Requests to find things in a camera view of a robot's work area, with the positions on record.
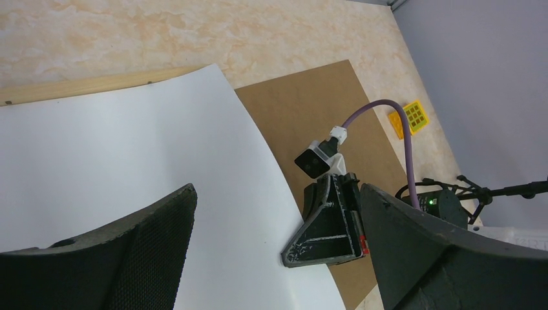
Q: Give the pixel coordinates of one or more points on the yellow calculator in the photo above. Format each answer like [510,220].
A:
[416,116]

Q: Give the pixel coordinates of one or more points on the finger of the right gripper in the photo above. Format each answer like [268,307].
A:
[310,193]

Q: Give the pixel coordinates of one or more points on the brown frame backing board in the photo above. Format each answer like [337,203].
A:
[294,110]

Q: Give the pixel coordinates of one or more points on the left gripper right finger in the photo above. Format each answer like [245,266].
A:
[423,262]

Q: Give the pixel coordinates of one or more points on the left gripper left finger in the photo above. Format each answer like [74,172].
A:
[135,262]

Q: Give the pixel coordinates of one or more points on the sunflower photo print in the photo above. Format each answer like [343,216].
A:
[71,165]

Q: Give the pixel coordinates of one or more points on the light wooden picture frame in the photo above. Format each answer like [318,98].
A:
[92,85]

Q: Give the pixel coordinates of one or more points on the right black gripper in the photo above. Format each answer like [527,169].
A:
[334,232]

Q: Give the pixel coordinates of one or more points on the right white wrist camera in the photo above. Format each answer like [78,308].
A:
[323,157]

